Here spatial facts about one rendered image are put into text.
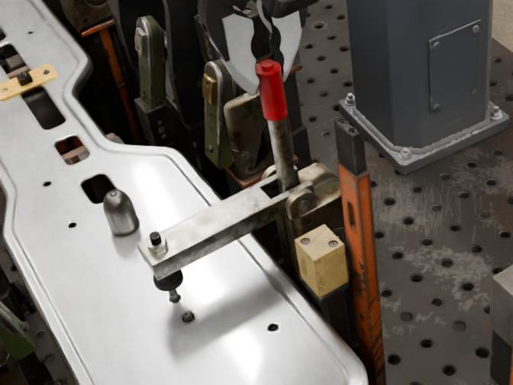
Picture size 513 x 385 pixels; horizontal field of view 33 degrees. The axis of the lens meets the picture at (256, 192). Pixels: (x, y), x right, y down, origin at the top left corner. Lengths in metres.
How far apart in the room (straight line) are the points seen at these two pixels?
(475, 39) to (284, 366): 0.69
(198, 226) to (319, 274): 0.12
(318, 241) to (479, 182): 0.62
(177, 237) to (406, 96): 0.61
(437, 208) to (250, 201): 0.56
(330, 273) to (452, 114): 0.64
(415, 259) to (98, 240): 0.50
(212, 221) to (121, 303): 0.13
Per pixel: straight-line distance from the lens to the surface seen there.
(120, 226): 0.93
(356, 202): 0.74
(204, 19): 0.70
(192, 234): 0.81
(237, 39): 0.72
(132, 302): 0.87
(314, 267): 0.78
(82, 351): 0.85
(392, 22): 1.26
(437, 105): 1.35
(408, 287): 1.23
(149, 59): 1.08
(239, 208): 0.82
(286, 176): 0.82
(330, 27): 1.74
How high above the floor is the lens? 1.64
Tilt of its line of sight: 42 degrees down
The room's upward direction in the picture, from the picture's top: 11 degrees counter-clockwise
